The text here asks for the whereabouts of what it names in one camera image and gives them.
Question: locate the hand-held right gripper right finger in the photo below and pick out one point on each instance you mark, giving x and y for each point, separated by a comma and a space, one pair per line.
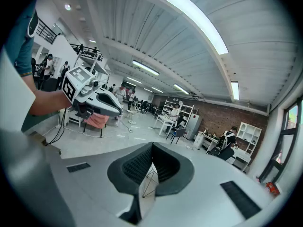
201, 197

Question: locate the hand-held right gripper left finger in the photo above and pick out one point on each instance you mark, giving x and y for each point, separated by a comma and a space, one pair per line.
94, 185

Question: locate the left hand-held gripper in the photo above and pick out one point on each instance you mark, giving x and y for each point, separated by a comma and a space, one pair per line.
74, 81

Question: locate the person's left forearm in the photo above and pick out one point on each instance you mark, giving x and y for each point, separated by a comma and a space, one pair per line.
47, 103

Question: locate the pink cloth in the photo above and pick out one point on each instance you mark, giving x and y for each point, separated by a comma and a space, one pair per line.
95, 120

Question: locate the black office chair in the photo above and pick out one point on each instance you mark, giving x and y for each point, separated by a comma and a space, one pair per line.
223, 153

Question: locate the long ceiling light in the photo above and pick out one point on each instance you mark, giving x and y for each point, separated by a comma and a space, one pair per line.
235, 90
181, 89
145, 67
198, 20

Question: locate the black balcony railing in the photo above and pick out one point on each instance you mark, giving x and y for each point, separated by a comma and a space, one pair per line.
87, 51

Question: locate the white desk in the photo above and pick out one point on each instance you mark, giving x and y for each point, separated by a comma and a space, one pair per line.
241, 158

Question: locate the white rectangular table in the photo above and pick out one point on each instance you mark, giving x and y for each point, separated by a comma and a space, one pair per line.
163, 120

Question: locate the blue chair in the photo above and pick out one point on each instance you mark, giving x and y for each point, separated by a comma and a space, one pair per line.
178, 132

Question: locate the white refrigerator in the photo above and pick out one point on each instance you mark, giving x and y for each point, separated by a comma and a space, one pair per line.
194, 126

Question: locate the red packet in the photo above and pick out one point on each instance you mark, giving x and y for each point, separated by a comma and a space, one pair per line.
272, 188

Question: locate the white cubby cabinet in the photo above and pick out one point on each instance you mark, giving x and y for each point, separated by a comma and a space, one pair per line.
248, 136

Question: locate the white shelf unit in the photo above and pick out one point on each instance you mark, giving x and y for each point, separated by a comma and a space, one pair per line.
187, 107

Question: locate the black stair railing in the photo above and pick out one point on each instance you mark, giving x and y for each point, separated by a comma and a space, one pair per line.
46, 32

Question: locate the person's teal shirt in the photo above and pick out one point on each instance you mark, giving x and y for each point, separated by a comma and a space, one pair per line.
19, 44

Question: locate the white round pedestal stool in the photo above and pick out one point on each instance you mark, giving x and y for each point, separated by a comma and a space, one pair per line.
131, 116

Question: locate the white loft frame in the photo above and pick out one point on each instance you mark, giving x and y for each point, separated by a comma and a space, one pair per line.
94, 63

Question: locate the black window frame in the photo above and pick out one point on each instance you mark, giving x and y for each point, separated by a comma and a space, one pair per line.
275, 145

